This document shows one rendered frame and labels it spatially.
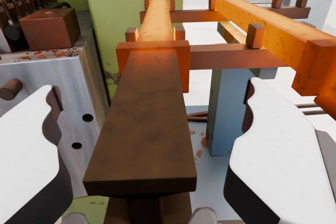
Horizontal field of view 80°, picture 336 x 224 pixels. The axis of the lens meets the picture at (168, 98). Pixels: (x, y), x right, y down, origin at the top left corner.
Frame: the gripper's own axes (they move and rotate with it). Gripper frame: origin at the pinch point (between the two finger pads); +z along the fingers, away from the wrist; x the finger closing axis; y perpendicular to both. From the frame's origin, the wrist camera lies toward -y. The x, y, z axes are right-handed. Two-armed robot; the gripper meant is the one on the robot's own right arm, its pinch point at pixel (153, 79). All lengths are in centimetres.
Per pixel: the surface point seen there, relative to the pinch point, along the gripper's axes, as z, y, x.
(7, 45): 31.2, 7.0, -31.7
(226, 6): 23.1, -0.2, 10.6
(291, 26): 7.3, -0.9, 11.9
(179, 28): 8.8, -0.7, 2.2
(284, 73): 197, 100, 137
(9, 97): 21.6, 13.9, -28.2
